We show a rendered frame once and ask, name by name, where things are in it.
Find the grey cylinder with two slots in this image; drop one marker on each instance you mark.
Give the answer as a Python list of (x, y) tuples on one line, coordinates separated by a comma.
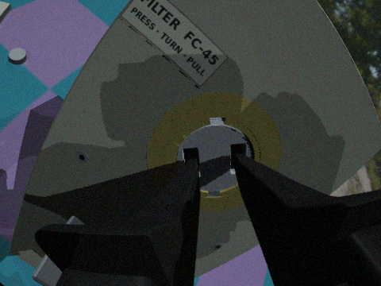
[(214, 146)]

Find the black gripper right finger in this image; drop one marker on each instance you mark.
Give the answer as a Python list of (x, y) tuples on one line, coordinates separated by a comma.
[(299, 229)]

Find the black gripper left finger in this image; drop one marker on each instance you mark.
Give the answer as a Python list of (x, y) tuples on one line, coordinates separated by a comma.
[(159, 242)]

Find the grey short cylinder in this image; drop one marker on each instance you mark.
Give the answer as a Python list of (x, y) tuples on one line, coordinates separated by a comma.
[(17, 56)]

